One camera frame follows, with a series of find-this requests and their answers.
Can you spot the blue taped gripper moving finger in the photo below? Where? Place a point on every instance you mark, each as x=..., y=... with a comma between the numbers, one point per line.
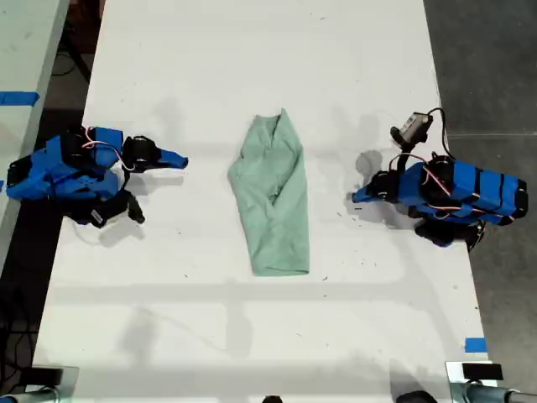
x=367, y=200
x=170, y=165

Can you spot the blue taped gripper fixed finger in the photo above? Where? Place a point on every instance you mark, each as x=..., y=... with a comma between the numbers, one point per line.
x=364, y=191
x=172, y=155

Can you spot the pale green T-shirt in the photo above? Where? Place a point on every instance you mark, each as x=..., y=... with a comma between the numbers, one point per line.
x=285, y=235

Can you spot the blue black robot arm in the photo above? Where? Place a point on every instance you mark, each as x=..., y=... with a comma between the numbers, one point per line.
x=63, y=174
x=474, y=191

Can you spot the long blue tape strip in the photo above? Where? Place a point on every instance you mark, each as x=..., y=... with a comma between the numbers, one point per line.
x=17, y=97

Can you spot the pale side table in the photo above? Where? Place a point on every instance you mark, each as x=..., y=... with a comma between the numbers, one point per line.
x=21, y=63

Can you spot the short blue tape strip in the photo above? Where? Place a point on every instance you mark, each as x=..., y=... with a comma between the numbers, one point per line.
x=476, y=345

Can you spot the white mounting plate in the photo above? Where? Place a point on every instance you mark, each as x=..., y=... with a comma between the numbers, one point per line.
x=454, y=372

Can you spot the large black knob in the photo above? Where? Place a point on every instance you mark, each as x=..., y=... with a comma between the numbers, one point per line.
x=417, y=397

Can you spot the small black box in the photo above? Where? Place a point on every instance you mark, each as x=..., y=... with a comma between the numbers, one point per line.
x=481, y=372
x=47, y=374

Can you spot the small black knob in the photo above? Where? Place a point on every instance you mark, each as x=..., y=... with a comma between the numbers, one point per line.
x=272, y=399

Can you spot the grey metal clamp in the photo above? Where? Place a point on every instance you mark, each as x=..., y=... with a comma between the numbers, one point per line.
x=482, y=394
x=29, y=395

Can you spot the short black camera stalk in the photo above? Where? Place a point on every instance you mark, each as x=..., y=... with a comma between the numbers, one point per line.
x=400, y=159

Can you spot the black camera box with label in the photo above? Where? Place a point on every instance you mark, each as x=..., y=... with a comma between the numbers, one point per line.
x=117, y=207

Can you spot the black grey camera box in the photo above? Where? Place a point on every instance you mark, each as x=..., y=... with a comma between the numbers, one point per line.
x=413, y=126

